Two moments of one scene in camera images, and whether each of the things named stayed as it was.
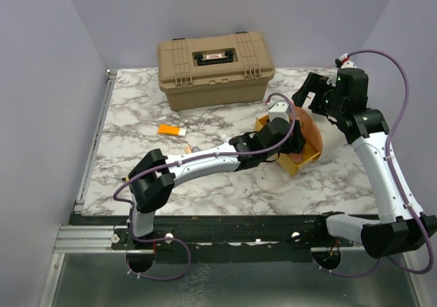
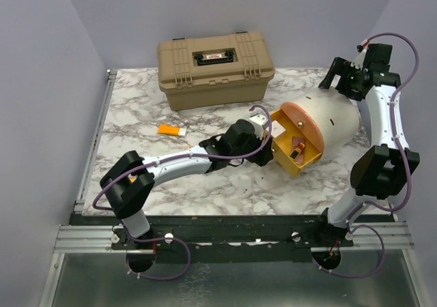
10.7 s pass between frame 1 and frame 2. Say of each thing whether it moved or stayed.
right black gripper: moved
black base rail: stayed
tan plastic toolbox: stayed
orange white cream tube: stayed
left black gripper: moved
